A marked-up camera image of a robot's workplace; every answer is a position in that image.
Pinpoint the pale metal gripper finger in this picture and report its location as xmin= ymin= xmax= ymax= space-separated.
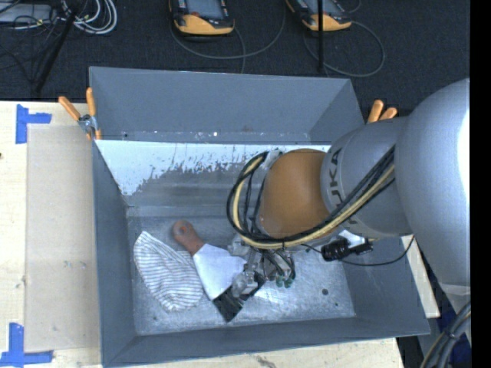
xmin=246 ymin=271 xmax=267 ymax=299
xmin=231 ymin=271 xmax=251 ymax=301

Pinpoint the white striped cloth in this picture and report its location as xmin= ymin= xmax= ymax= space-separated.
xmin=133 ymin=230 xmax=205 ymax=314

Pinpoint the black cylinder on white bracket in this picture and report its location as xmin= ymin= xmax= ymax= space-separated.
xmin=320 ymin=235 xmax=375 ymax=262

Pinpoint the wood-handled metal scraper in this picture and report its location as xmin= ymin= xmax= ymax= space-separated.
xmin=171 ymin=219 xmax=255 ymax=324

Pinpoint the pale cardboard board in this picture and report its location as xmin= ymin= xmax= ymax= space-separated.
xmin=23 ymin=123 xmax=102 ymax=354

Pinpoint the grey metal bin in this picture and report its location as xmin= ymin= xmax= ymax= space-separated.
xmin=88 ymin=66 xmax=431 ymax=368

